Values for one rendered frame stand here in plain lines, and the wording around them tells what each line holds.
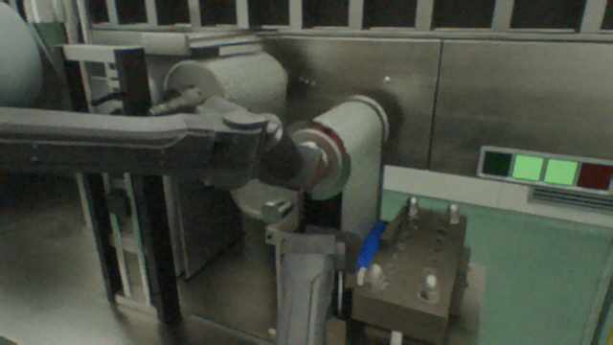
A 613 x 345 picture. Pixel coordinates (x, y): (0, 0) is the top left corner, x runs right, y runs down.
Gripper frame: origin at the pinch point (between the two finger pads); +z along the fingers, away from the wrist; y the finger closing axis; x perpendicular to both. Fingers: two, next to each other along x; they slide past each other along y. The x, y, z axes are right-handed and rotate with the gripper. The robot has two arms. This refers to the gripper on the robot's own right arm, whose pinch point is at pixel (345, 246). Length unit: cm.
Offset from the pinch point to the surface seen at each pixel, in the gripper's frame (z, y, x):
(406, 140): 21.1, 4.0, 25.6
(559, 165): 20.7, 35.5, 24.5
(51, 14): -15, -74, 37
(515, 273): 211, 50, -14
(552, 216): 280, 73, 28
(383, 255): 8.9, 5.9, -0.8
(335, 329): 3.5, 0.3, -16.5
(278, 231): -10.7, -9.5, 1.0
